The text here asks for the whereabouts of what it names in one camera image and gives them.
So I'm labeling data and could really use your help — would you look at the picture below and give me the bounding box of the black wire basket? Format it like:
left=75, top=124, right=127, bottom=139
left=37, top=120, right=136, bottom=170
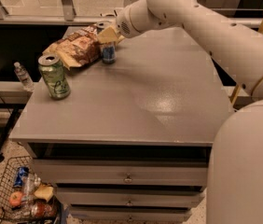
left=0, top=156, right=60, bottom=224

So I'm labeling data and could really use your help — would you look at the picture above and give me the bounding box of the orange fruit in basket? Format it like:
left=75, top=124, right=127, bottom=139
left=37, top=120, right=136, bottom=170
left=9, top=191, right=22, bottom=207

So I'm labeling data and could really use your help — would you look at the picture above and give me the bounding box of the blue can in basket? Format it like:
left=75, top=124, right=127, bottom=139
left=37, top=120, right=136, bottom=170
left=13, top=166, right=29, bottom=188

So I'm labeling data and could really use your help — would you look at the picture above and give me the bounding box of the grey drawer cabinet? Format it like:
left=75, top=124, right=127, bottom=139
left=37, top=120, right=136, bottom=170
left=11, top=28, right=232, bottom=224

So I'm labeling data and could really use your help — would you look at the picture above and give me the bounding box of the brown chip bag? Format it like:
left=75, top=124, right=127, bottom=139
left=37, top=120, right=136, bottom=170
left=42, top=22, right=126, bottom=70

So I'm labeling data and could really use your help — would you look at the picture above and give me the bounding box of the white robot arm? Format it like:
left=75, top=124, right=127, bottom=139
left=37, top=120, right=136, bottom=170
left=98, top=0, right=263, bottom=224

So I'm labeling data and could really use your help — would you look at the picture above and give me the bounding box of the green soda can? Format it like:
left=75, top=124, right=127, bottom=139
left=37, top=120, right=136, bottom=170
left=38, top=53, right=70, bottom=99

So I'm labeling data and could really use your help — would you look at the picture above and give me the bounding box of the clear bottle in basket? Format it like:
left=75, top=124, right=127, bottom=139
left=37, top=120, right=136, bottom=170
left=22, top=174, right=41, bottom=196

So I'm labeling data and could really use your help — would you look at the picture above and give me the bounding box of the clear plastic water bottle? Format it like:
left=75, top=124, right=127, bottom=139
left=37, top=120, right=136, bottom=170
left=14, top=62, right=35, bottom=92

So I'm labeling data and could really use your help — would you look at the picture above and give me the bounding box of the blue silver redbull can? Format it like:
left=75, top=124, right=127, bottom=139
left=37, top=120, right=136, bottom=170
left=96, top=21, right=118, bottom=65

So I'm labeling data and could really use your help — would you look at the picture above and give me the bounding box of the black side desk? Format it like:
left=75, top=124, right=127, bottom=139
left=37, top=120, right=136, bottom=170
left=0, top=81, right=32, bottom=162

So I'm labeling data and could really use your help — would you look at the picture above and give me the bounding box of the red can in basket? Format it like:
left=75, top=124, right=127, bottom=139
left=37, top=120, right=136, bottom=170
left=31, top=202, right=57, bottom=218

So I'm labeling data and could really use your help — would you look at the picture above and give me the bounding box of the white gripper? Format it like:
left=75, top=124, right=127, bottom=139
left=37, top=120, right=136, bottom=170
left=97, top=0, right=157, bottom=44

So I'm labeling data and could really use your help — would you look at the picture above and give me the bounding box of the yellow sponge in basket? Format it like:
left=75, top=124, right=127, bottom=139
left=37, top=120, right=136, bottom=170
left=35, top=185, right=54, bottom=202

